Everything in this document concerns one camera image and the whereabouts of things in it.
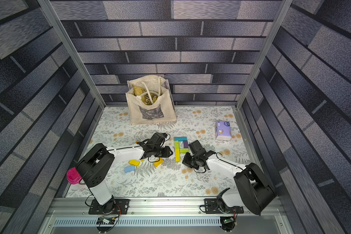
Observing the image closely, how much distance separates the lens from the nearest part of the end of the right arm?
2.11 feet

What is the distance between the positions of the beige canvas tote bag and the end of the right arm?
1.13 ft

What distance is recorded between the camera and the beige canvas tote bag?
894mm
